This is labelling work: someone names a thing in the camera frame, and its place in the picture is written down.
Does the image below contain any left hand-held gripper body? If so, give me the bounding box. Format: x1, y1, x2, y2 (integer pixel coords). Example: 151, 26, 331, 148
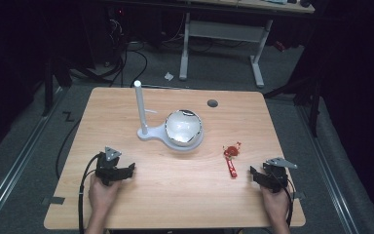
94, 146, 123, 187

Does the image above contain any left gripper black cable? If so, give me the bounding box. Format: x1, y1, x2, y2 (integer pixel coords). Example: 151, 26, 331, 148
77, 153, 102, 234

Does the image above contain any grey tape strip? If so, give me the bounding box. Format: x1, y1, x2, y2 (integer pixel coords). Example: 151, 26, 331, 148
41, 196, 66, 207

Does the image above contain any black floor cable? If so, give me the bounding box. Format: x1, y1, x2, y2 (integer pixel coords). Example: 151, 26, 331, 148
55, 118, 83, 180

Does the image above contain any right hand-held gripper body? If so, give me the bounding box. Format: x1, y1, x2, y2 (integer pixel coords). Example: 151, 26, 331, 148
261, 157, 299, 194

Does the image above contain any red stick packet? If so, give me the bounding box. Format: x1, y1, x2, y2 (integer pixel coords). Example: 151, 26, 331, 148
225, 156, 239, 179

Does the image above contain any white stand with pole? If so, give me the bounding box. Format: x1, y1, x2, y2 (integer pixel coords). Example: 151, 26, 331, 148
132, 79, 206, 152

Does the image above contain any dark metal stand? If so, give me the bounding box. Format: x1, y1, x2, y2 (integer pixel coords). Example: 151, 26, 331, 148
262, 76, 323, 138
41, 57, 73, 117

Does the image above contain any person's right hand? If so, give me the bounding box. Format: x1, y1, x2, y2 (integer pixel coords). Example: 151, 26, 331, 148
259, 184, 290, 223

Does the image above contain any shiny metal bowl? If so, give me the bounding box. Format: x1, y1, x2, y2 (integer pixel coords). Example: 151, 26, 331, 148
164, 108, 205, 147

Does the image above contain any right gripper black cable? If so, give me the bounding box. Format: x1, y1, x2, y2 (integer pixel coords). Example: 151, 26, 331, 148
272, 171, 297, 228

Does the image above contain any metal floor rail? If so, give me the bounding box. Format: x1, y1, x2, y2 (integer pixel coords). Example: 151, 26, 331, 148
0, 87, 66, 234
296, 103, 360, 234

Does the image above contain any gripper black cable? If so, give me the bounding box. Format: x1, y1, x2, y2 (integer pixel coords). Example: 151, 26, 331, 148
77, 153, 102, 234
272, 171, 297, 228

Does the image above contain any white-legged background desk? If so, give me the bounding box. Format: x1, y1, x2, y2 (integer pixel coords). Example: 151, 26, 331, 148
177, 0, 317, 90

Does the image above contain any person's left hand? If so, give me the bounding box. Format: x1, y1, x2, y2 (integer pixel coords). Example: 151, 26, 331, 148
88, 174, 123, 213

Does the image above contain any bundle of black cables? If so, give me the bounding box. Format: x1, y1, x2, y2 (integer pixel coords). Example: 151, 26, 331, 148
108, 18, 149, 88

